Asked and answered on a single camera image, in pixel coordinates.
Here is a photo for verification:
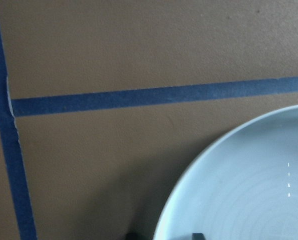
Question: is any light blue ceramic plate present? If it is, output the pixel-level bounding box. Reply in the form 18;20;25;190
152;103;298;240

